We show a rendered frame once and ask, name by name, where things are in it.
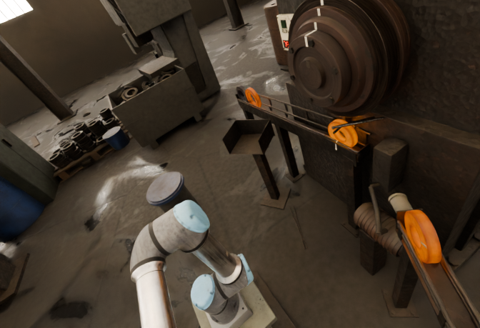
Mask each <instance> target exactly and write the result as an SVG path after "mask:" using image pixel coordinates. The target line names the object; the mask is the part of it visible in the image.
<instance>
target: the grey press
mask: <svg viewBox="0 0 480 328"><path fill-rule="evenodd" d="M100 2H101V3H102V4H103V6H104V8H105V9H106V10H107V12H108V13H109V15H110V17H111V18H112V19H113V21H114V23H115V24H116V25H117V24H118V26H122V27H123V29H124V31H125V32H126V33H124V34H122V36H123V37H124V39H125V40H126V42H127V44H128V45H129V47H130V48H131V50H132V51H133V53H134V54H138V53H140V52H142V51H143V49H142V48H141V46H143V45H145V44H147V43H149V42H150V41H152V38H151V37H150V35H149V33H148V31H152V33H153V34H154V36H155V38H156V40H157V41H158V43H159V46H160V47H161V49H162V51H163V56H160V57H159V58H158V59H155V60H153V61H152V62H150V63H148V64H146V65H145V66H143V67H141V68H139V69H138V70H139V72H140V74H143V75H145V76H147V77H148V78H149V80H152V79H153V78H154V77H156V76H160V77H162V76H163V75H162V74H161V71H164V72H169V70H171V69H173V70H174V74H175V73H176V70H175V68H174V67H175V65H176V66H179V67H181V68H183V69H184V70H185V72H186V73H187V75H188V77H189V79H190V81H191V83H192V85H193V86H194V88H195V91H196V93H197V94H198V96H199V98H200V100H201V101H203V100H205V99H206V98H208V97H209V96H211V95H212V94H214V93H216V92H217V91H218V90H220V88H221V87H220V85H219V82H218V79H217V77H216V74H215V72H214V69H213V66H212V64H211V61H210V59H209V56H208V54H207V52H206V48H205V46H204V43H203V41H202V39H201V35H200V33H199V30H198V28H197V26H196V23H195V21H194V18H193V15H192V13H191V5H190V3H189V0H100ZM172 75H173V74H172Z"/></svg>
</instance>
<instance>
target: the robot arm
mask: <svg viewBox="0 0 480 328"><path fill-rule="evenodd" d="M209 226H210V223H209V219H208V217H207V215H206V214H205V212H204V211H203V210H202V208H201V207H200V206H199V205H198V204H197V203H195V202H193V201H192V200H186V201H183V202H182V203H180V204H177V205H176V206H175V207H174V208H172V209H170V210H169V211H168V212H166V213H165V214H163V215H161V216H160V217H159V218H157V219H155V220H154V221H153V222H150V223H149V224H147V225H146V226H145V227H144V228H143V229H142V230H141V232H140V233H139V235H138V237H137V239H136V241H135V243H134V247H133V250H132V253H131V261H130V272H131V280H132V281H133V282H135V283H136V290H137V297H138V303H139V313H140V319H141V328H176V323H175V319H174V313H173V310H172V306H171V300H170V296H169V291H168V287H167V283H166V277H165V274H164V272H165V270H166V258H167V257H168V256H169V255H170V254H172V253H173V252H175V251H176V250H177V249H180V250H181V251H183V252H185V253H193V254H194V255H196V256H197V257H198V258H199V259H200V260H201V261H202V262H203V263H205V264H206V265H207V266H208V267H210V268H211V269H212V270H213V271H214V273H213V274H211V275H208V274H202V275H201V276H199V277H198V278H197V279H196V280H195V282H194V284H193V287H192V289H191V300H192V302H193V304H194V305H195V306H196V307H197V308H198V309H200V310H203V311H205V312H207V313H209V316H210V317H211V319H212V320H213V321H214V322H216V323H217V324H222V325H224V324H228V323H229V322H231V321H232V320H233V319H234V318H235V316H236V315H237V312H238V310H239V296H238V294H237V292H239V291H240V290H241V289H243V288H244V287H245V286H248V285H249V284H250V283H251V282H252V281H253V280H254V276H253V274H252V272H251V270H250V268H249V265H248V264H247V262H246V260H245V258H244V255H243V254H238V255H235V254H230V253H228V251H227V250H226V249H225V248H224V247H223V246H222V245H221V244H220V243H219V242H218V241H217V240H216V239H215V238H214V237H213V236H212V235H211V234H210V233H209Z"/></svg>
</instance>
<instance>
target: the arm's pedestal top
mask: <svg viewBox="0 0 480 328"><path fill-rule="evenodd" d="M240 292H241V294H242V296H243V297H244V299H245V301H246V303H247V304H248V306H249V308H250V310H251V311H252V313H253V314H252V315H251V316H250V317H249V318H248V319H247V320H246V321H245V322H244V323H243V324H242V325H241V326H240V327H239V328H269V327H270V326H271V325H272V324H273V323H274V322H275V321H276V320H277V318H276V316H275V314H274V313H273V311H272V310H271V308H270V306H269V305H268V303H267V302H266V300H265V299H264V297H263V296H262V294H261V292H260V291H259V289H258V288H257V286H256V285H255V283H254V282H253V281H252V282H251V283H250V284H249V285H248V286H245V287H244V288H243V289H241V290H240ZM192 305H193V307H194V311H195V313H196V316H197V319H198V321H199V324H200V327H201V328H211V325H210V323H209V320H208V317H207V315H206V312H205V311H203V310H200V309H198V308H197V307H196V306H195V305H194V304H193V302H192Z"/></svg>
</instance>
